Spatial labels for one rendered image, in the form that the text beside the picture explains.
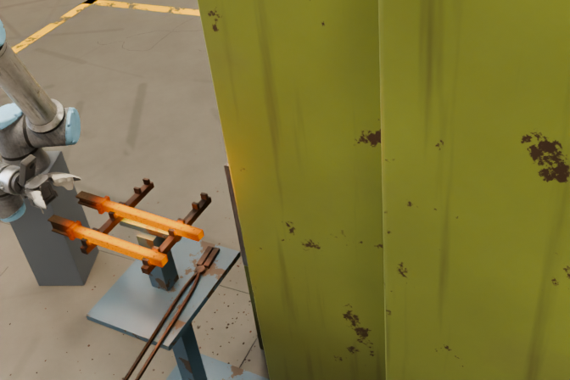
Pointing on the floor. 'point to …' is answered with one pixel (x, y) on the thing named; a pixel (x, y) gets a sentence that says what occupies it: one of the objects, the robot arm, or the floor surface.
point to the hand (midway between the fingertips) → (64, 191)
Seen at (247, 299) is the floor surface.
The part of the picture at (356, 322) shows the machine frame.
